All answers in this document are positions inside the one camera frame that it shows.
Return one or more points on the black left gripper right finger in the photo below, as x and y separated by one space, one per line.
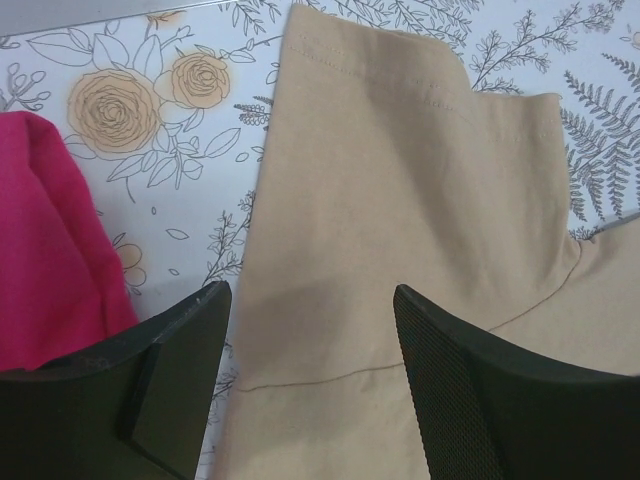
488 409

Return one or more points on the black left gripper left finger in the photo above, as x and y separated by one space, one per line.
134 406

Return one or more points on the beige t shirt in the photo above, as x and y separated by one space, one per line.
382 166

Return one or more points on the folded pink t shirt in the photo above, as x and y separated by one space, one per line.
62 282

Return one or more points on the floral patterned table mat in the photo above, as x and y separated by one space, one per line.
167 117

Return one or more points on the aluminium frame rail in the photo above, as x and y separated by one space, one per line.
28 16

